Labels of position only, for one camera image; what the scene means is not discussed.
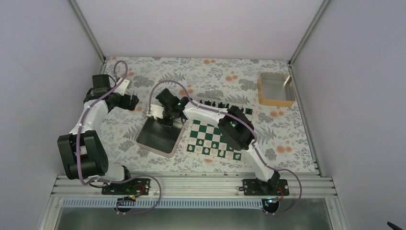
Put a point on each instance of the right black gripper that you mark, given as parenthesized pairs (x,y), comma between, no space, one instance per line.
(169,123)

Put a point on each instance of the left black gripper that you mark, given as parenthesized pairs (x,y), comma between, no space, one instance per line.
(133,103)

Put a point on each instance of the pink metal tray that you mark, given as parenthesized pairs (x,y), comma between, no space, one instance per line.
(159,139)

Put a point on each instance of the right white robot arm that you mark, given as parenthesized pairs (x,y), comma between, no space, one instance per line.
(234,127)

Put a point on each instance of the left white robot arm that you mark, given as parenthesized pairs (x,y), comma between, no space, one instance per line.
(81,150)

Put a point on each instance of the black knight on board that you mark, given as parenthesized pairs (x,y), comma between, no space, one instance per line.
(207,103)

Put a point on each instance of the green white chessboard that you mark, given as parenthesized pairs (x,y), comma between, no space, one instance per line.
(203,132)

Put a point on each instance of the floral tablecloth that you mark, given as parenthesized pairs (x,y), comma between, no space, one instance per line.
(281,132)

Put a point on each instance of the yellow metal tray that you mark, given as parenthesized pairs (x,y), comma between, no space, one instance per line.
(275,89)

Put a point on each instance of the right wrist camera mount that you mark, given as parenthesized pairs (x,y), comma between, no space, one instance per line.
(156,111)

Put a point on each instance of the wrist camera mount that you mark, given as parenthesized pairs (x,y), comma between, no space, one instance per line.
(156,111)
(122,85)

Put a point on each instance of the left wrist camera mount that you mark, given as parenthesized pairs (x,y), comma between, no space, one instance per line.
(122,85)

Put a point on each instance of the left aluminium corner post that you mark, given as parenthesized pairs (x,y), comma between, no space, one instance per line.
(87,30)

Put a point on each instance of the aluminium corner post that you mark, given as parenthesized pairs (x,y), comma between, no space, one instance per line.
(87,30)
(323,6)

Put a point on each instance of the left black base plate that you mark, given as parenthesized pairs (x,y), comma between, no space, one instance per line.
(134,187)

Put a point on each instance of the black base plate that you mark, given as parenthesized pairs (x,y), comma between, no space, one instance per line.
(134,187)
(256,187)

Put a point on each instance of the aluminium rail frame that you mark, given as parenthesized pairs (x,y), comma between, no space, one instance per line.
(194,189)

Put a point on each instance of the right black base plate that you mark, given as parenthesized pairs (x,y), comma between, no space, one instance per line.
(256,187)

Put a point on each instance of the right aluminium corner post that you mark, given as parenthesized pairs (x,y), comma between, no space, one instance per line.
(323,6)

